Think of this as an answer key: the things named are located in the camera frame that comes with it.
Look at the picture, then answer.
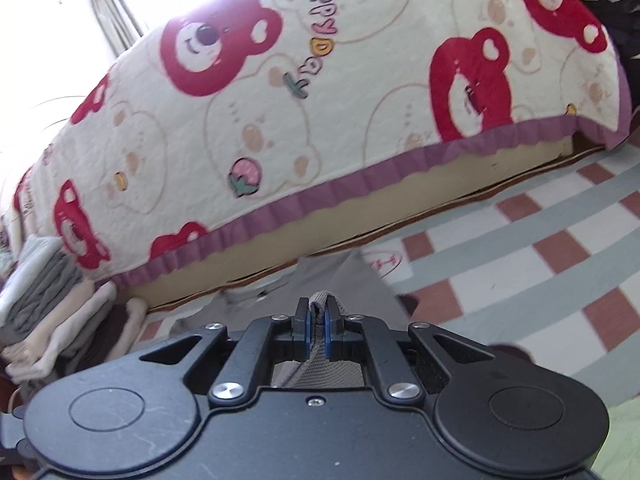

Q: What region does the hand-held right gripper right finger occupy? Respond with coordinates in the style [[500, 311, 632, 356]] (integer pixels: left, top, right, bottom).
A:
[[322, 297, 498, 405]]

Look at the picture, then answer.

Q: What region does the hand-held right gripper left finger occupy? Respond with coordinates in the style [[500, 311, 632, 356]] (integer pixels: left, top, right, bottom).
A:
[[137, 297, 315, 407]]

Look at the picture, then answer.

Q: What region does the grey waffle-knit sweater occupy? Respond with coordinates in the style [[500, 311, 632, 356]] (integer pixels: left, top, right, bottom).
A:
[[165, 249, 417, 392]]

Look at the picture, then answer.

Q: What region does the stack of folded clothes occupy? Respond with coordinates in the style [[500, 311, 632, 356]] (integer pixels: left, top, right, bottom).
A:
[[0, 232, 151, 387]]

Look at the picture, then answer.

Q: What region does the pile of dark clothes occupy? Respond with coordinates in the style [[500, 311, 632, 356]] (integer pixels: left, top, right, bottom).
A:
[[542, 0, 640, 62]]

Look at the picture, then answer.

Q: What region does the cream bed base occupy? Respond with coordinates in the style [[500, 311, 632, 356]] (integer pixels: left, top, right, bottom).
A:
[[114, 132, 609, 312]]

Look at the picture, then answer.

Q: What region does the bear-print bed blanket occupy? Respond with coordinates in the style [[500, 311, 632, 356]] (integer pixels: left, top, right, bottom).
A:
[[0, 0, 634, 292]]

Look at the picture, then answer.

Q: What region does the light green quilted cloth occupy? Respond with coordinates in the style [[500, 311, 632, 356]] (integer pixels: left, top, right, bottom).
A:
[[594, 399, 640, 480]]

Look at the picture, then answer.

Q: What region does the pale window curtain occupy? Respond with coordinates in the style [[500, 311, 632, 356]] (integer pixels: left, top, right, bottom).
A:
[[84, 0, 147, 57]]

